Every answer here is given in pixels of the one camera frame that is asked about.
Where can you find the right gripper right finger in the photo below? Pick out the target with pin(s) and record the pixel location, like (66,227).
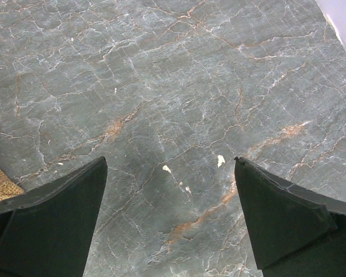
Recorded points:
(293,231)

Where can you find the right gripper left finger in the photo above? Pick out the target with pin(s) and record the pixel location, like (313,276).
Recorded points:
(48,231)

